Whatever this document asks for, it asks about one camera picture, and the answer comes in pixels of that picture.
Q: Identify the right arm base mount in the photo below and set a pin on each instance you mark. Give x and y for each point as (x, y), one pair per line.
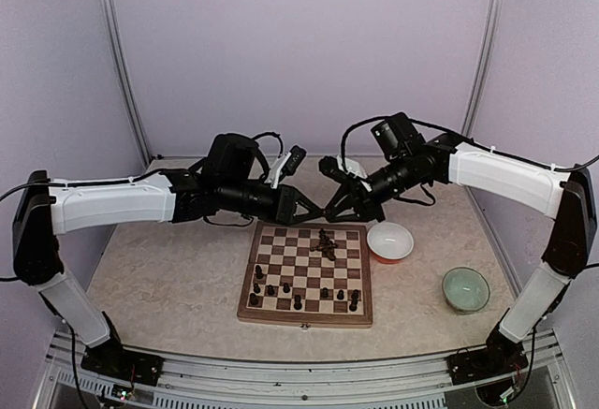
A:
(498, 356)

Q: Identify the left aluminium post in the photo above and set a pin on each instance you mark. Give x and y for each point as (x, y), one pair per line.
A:
(124, 82)

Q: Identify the aluminium post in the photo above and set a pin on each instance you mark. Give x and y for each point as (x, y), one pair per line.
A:
(482, 66)
(124, 82)

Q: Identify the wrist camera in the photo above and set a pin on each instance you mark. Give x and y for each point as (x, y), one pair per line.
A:
(284, 166)
(341, 170)

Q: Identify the dark rook corner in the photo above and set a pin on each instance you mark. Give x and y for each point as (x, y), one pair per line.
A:
(352, 305)

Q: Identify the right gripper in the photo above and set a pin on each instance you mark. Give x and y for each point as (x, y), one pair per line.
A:
(361, 198)

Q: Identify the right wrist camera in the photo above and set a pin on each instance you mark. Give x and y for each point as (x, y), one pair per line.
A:
(341, 170)

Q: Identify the wooden chess board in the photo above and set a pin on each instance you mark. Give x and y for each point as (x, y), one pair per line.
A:
(285, 257)

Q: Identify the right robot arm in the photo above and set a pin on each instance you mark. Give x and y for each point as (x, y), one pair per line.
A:
(565, 195)

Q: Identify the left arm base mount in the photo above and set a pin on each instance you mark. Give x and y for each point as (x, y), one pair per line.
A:
(113, 360)

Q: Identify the green glass bowl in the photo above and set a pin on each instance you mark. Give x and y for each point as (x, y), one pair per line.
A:
(465, 290)

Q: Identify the aluminium front rail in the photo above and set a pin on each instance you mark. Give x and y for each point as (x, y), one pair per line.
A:
(421, 381)

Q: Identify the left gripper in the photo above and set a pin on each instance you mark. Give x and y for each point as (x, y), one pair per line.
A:
(287, 197)

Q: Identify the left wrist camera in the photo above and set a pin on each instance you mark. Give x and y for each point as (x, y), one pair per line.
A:
(284, 166)

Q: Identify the white and orange bowl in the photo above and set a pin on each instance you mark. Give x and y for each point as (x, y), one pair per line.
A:
(389, 243)

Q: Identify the dark pawn front centre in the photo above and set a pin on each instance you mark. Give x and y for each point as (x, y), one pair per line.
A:
(297, 302)

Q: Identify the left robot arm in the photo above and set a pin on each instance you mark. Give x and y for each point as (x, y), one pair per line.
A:
(235, 176)

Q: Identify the right aluminium post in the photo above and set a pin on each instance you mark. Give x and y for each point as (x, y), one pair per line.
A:
(482, 66)

